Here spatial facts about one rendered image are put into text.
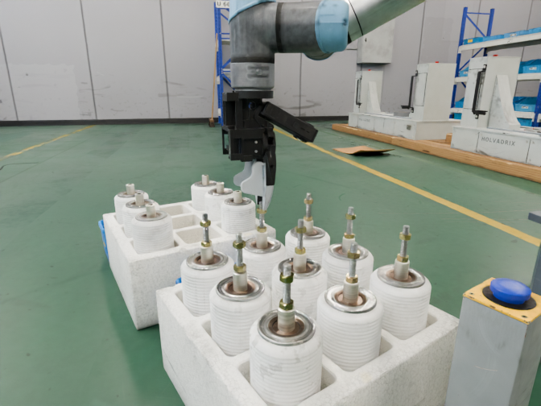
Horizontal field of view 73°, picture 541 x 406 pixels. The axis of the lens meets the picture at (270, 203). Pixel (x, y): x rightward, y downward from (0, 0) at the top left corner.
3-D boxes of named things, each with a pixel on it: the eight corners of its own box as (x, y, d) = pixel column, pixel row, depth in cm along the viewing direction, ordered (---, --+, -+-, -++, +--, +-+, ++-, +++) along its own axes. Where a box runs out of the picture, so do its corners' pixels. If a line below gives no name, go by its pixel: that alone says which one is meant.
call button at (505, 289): (497, 288, 45) (501, 273, 45) (534, 303, 42) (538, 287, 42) (481, 298, 43) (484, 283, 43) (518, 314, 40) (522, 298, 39)
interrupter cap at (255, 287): (266, 302, 53) (266, 298, 53) (213, 304, 53) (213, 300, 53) (263, 277, 61) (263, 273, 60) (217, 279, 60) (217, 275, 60)
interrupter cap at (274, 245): (267, 237, 78) (267, 234, 77) (288, 249, 71) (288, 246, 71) (236, 245, 74) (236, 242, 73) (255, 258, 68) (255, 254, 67)
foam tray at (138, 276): (220, 242, 138) (218, 196, 133) (275, 287, 106) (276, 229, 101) (109, 267, 118) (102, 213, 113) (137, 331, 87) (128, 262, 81)
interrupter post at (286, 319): (299, 329, 48) (299, 306, 47) (287, 337, 46) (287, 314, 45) (285, 321, 49) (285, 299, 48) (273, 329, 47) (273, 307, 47)
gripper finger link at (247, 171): (231, 200, 73) (231, 155, 69) (260, 197, 75) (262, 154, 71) (235, 207, 70) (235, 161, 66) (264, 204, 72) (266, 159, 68)
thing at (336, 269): (344, 314, 81) (348, 238, 76) (377, 338, 73) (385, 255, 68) (309, 328, 76) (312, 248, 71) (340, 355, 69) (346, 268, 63)
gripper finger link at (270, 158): (259, 184, 68) (257, 137, 66) (269, 184, 68) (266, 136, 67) (267, 186, 63) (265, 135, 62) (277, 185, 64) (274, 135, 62)
